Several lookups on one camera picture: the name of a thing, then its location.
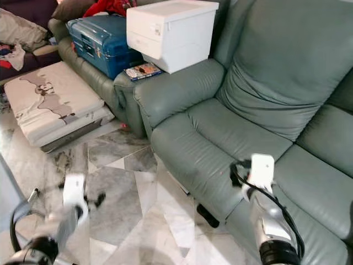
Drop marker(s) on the green leather sofa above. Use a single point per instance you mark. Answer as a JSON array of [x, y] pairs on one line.
[[281, 66]]

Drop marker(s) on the colourful magazine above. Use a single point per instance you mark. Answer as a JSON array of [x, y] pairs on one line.
[[143, 71]]

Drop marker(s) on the dark purple sofa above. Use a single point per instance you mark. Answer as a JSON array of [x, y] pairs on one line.
[[33, 8]]

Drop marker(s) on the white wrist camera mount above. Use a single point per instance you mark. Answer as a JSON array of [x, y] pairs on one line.
[[262, 171], [74, 190]]

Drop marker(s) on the brown pillow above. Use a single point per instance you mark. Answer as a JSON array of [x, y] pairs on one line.
[[71, 6]]

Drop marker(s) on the white folded patterned mattress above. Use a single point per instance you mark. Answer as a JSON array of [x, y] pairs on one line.
[[58, 102]]

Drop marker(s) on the blue hard suitcase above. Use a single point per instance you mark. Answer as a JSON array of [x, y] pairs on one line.
[[102, 41]]

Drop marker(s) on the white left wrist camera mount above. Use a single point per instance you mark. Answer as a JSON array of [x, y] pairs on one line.
[[74, 190]]

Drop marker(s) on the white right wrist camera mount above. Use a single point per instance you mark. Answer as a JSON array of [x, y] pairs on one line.
[[262, 171]]

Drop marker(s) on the red cloth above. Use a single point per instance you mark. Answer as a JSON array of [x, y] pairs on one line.
[[116, 5]]

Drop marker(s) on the pile of small clothes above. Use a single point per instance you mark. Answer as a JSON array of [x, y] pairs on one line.
[[11, 56]]

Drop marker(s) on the black sofa foot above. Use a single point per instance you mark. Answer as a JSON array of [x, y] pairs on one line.
[[207, 215]]

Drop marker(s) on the grey pillow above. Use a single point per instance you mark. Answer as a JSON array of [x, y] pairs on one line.
[[19, 30]]

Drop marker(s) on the white plastic storage box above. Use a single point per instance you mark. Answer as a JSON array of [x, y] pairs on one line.
[[171, 33]]

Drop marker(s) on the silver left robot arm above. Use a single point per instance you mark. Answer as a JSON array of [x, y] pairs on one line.
[[58, 232]]

